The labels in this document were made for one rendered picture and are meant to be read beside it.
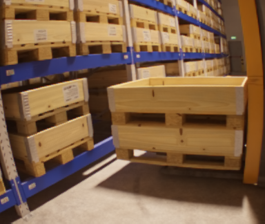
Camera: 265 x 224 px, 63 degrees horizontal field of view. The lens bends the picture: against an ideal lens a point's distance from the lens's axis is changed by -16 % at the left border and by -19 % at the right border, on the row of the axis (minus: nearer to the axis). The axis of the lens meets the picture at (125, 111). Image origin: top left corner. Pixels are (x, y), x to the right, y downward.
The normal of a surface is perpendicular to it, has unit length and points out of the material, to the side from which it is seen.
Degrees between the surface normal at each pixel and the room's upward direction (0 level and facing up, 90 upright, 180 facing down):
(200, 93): 90
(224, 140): 90
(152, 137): 90
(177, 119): 90
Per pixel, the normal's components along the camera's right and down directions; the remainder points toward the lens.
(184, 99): -0.52, 0.22
